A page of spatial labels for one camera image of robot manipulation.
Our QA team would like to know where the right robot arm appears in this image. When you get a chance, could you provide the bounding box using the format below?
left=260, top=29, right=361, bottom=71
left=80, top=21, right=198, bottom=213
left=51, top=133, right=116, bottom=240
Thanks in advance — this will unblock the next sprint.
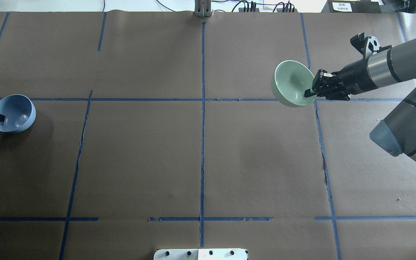
left=298, top=33, right=416, bottom=163

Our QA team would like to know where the aluminium frame post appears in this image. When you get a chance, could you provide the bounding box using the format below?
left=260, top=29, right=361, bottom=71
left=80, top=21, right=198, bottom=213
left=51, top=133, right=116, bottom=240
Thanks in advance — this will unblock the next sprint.
left=194, top=0, right=213, bottom=17

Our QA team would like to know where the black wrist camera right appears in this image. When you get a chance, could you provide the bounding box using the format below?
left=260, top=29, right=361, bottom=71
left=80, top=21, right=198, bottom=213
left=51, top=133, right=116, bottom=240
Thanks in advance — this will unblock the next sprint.
left=350, top=32, right=393, bottom=60

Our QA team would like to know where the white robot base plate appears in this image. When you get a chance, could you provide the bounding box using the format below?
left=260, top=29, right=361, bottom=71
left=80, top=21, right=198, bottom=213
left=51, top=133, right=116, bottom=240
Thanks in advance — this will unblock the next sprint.
left=153, top=248, right=249, bottom=260

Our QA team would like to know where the green bowl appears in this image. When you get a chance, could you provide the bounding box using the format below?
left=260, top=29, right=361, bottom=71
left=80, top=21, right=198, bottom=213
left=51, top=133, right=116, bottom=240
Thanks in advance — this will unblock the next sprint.
left=271, top=60, right=316, bottom=108

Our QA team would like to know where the blue bowl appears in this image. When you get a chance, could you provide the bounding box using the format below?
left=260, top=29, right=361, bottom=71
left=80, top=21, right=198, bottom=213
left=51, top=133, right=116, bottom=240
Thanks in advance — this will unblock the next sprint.
left=0, top=94, right=36, bottom=133

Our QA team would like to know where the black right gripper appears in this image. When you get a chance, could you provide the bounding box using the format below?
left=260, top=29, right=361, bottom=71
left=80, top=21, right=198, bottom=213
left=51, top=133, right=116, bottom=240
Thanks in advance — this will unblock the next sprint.
left=304, top=69, right=352, bottom=101

